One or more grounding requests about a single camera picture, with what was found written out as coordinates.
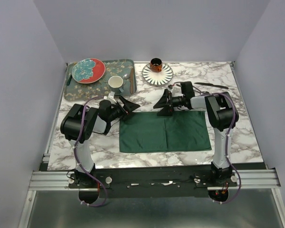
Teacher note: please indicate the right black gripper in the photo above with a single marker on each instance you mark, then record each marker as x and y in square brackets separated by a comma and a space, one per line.
[167, 110]

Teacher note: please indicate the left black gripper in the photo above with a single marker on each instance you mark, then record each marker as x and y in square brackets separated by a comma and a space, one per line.
[129, 106]

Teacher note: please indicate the dark green cloth napkin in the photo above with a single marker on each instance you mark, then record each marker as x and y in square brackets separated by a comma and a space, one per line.
[145, 132]

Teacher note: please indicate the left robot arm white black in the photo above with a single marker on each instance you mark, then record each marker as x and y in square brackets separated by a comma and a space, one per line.
[82, 121]

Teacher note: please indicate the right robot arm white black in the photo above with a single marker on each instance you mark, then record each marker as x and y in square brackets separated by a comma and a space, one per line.
[222, 116]

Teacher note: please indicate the white striped saucer plate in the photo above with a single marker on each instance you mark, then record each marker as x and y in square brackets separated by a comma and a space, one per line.
[158, 78]

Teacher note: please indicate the silver spoon on tray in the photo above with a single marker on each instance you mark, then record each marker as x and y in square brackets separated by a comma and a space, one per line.
[126, 76]

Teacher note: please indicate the brown wooden knife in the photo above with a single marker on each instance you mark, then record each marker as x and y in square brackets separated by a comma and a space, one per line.
[132, 81]

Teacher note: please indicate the floral teal serving tray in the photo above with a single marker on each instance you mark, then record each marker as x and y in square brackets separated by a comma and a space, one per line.
[79, 92]

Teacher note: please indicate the brown glazed cup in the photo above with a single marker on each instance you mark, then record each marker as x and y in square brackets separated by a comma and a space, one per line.
[156, 65]

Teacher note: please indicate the red and teal plate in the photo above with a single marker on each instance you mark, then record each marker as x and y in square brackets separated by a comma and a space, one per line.
[87, 71]

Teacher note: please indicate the black knife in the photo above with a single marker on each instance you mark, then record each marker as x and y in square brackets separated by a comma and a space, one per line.
[211, 85]

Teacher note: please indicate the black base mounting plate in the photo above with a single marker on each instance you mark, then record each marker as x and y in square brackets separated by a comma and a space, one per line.
[150, 182]

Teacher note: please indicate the cream mug with teal handle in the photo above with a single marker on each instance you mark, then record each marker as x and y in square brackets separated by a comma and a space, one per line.
[116, 84]

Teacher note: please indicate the green handled utensil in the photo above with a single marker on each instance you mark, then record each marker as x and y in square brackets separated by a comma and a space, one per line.
[69, 80]

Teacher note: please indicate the aluminium frame rail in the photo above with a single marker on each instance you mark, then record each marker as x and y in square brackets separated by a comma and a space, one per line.
[58, 181]

